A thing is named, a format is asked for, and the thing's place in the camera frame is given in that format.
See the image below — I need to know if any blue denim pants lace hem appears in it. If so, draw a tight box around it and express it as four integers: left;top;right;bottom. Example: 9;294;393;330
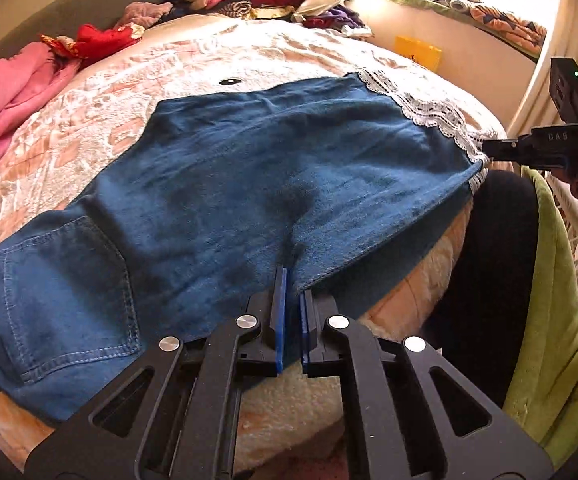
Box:
0;70;487;422

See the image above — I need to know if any peach white bear bedspread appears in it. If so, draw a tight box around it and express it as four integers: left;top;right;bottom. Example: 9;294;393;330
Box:
0;13;508;474

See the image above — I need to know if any patterned blanket on sill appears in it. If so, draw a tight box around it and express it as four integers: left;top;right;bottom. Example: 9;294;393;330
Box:
469;3;547;58

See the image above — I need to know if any yellow paper bag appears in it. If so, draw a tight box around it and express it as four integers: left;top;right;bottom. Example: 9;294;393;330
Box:
394;36;443;73

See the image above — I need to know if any black trouser leg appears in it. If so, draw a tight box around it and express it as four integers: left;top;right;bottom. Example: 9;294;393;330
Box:
423;170;538;406

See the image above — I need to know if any green windowsill cloth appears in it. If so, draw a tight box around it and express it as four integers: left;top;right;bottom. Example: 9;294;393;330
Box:
388;0;539;62

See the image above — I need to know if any purple clothes pile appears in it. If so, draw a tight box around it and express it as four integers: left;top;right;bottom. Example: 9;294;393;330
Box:
302;4;373;38

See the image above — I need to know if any mauve fuzzy garment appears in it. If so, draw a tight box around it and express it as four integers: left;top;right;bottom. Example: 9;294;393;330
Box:
114;1;173;28

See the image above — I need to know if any red embroidered garment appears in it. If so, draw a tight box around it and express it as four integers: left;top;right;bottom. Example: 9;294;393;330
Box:
40;23;145;63

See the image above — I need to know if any pink folded duvet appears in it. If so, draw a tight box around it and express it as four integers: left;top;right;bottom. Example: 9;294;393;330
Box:
0;42;80;159

